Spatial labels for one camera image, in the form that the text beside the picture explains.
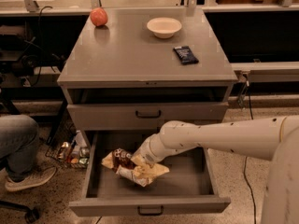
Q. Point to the wire basket with cans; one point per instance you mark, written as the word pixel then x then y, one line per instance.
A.
pixel 64 148

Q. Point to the brown yellow chip bag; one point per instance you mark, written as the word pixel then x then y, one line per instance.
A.
pixel 119 161

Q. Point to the grey drawer cabinet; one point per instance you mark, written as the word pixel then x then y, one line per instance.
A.
pixel 125 63

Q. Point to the white sneaker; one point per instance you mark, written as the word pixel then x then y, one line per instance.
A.
pixel 35 179

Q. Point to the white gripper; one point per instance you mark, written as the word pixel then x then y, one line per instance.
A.
pixel 146 153

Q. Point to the white paper bowl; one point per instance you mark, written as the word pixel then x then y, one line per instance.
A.
pixel 164 27

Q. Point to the grey closed upper drawer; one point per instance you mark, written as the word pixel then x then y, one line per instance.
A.
pixel 100 117

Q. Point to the dark blue snack bar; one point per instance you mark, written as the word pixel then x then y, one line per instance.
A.
pixel 185 55

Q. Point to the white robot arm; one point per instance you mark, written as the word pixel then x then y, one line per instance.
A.
pixel 274 139

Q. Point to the red apple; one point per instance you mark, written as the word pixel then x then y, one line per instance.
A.
pixel 98 17

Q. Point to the grey open lower drawer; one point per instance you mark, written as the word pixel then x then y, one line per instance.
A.
pixel 189 187

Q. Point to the person leg in jeans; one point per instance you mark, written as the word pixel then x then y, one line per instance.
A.
pixel 19 137

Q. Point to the black office chair base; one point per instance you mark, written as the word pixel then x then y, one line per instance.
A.
pixel 31 215

